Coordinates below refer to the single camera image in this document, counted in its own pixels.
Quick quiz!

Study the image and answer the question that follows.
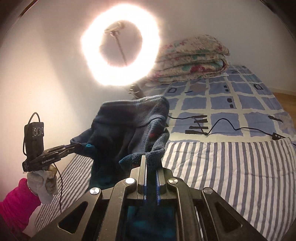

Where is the phone holder clamp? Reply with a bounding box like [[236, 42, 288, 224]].
[[104, 22, 125, 35]]

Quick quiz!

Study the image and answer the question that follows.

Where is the blue white striped quilt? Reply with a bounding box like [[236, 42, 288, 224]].
[[35, 138, 295, 240]]

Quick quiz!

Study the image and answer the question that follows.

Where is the left camera box black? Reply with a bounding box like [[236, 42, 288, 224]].
[[23, 112, 44, 160]]

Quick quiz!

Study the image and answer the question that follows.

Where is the teal plaid fleece jacket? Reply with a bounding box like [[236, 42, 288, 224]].
[[71, 95, 175, 240]]

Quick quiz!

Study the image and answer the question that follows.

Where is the black tripod stand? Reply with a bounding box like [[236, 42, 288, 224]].
[[128, 77, 147, 99]]

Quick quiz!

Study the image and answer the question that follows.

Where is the folded floral blanket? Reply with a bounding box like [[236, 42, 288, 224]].
[[147, 35, 230, 84]]

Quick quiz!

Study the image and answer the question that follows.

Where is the left hand grey glove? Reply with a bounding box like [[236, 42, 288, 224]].
[[27, 164, 58, 204]]

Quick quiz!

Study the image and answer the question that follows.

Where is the blue checked bed sheet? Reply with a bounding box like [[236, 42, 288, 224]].
[[144, 65, 295, 142]]

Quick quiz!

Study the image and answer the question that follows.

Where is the black cable on bed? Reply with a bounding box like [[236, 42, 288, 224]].
[[167, 114, 296, 147]]

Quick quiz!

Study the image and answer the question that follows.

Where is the ring light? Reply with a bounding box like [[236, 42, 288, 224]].
[[80, 4, 161, 86]]

